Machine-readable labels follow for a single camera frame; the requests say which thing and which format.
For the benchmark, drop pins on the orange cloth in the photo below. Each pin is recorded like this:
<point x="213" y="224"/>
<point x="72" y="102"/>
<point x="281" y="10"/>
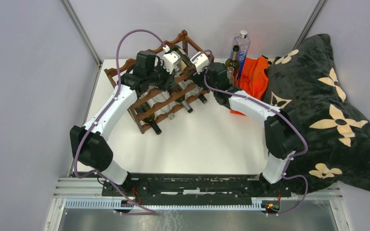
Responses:
<point x="253" y="80"/>

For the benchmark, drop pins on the dark wine bottle brown label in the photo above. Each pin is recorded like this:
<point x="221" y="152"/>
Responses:
<point x="185" y="63"/>

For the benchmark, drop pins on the blue square glass bottle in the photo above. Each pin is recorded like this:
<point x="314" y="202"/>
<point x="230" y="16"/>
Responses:
<point x="243" y="41"/>

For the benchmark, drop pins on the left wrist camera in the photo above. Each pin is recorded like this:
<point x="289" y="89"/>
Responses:
<point x="171" y="61"/>

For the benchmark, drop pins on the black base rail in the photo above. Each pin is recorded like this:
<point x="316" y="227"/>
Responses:
<point x="196" y="190"/>

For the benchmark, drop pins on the tall clear glass bottle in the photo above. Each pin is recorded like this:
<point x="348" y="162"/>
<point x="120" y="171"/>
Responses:
<point x="166" y="109"/>

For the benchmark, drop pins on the dark green wine bottle labelled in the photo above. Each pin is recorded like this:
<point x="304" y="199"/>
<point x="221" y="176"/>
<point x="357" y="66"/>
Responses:
<point x="145" y="107"/>

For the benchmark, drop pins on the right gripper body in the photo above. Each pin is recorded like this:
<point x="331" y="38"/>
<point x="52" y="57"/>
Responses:
<point x="200" y="79"/>

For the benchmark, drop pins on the brown wooden wine rack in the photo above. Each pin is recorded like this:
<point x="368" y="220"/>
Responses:
<point x="184" y="81"/>

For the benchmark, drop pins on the left aluminium corner post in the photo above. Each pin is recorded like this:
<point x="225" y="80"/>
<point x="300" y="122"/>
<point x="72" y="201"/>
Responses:
<point x="81" y="31"/>

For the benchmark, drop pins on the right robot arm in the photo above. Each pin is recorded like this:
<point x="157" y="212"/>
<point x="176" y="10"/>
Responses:
<point x="281" y="127"/>

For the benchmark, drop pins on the black floral blanket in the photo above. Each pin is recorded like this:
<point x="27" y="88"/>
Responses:
<point x="337" y="134"/>

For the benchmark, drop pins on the right aluminium corner post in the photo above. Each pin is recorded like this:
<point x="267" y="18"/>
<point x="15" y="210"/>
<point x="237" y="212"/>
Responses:
<point x="310" y="22"/>

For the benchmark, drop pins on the aluminium corner post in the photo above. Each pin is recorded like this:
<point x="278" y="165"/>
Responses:
<point x="81" y="31"/>
<point x="310" y="22"/>

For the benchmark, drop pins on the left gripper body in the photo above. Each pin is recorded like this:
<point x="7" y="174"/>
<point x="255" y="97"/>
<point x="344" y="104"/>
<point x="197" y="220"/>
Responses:
<point x="163" y="79"/>

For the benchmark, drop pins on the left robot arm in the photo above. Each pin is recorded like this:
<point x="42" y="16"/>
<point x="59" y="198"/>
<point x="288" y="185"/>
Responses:
<point x="89" y="142"/>

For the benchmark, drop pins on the dark wine bottle silver neck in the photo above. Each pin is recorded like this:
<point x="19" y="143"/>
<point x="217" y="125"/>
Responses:
<point x="233" y="61"/>

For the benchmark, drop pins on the small clear glass bottle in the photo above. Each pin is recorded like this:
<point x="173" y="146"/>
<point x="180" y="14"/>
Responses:
<point x="230" y="75"/>

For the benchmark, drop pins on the clear square bottle black cap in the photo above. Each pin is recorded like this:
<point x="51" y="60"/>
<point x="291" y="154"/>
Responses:
<point x="196" y="91"/>

